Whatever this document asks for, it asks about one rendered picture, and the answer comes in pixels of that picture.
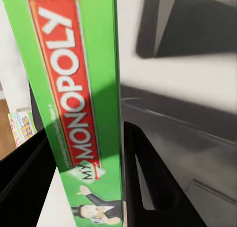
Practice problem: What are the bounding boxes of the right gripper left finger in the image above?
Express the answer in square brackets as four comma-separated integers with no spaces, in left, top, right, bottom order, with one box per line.
[0,128,56,227]

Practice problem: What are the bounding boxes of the board game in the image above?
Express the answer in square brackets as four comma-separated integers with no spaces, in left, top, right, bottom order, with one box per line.
[2,0,124,227]
[8,110,38,147]

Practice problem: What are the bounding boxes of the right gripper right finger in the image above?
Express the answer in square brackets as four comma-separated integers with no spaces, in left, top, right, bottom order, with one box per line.
[123,121,207,227]

